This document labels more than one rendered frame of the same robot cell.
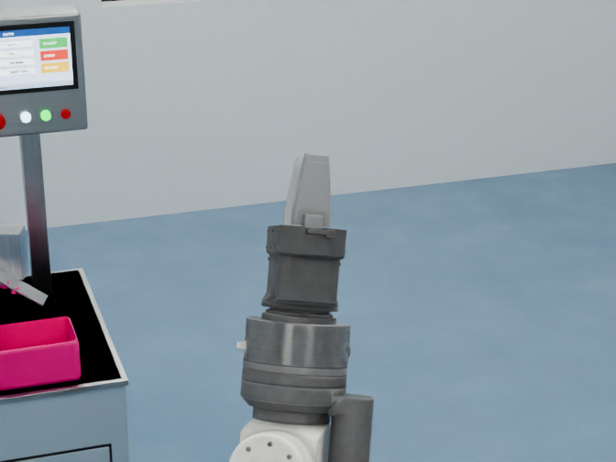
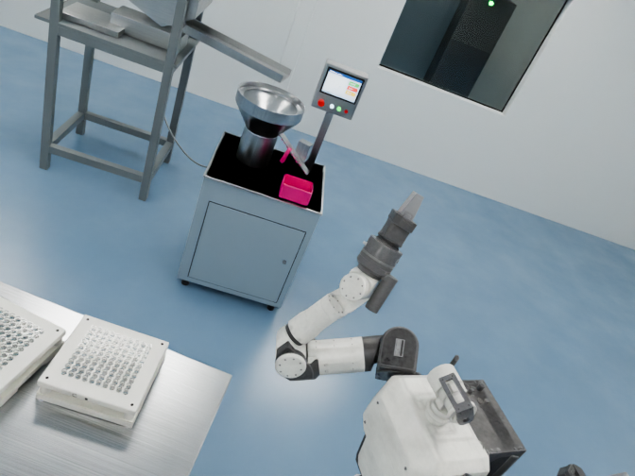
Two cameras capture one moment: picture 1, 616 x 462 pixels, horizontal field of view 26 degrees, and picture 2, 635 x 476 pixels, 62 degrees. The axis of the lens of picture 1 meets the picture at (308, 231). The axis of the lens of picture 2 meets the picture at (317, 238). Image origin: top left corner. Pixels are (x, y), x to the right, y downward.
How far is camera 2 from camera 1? 0.18 m
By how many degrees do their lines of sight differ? 12
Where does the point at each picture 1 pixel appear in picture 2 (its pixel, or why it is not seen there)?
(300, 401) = (374, 270)
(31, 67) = (342, 90)
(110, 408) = (312, 220)
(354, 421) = (387, 284)
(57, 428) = (291, 218)
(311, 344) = (386, 254)
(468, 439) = (427, 288)
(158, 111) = (379, 115)
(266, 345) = (372, 247)
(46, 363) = (298, 195)
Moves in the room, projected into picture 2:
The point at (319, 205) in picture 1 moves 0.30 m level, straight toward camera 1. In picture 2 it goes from (412, 212) to (382, 277)
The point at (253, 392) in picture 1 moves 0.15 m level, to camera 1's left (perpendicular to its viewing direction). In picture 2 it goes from (361, 260) to (304, 230)
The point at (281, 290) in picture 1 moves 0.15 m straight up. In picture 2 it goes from (386, 233) to (415, 178)
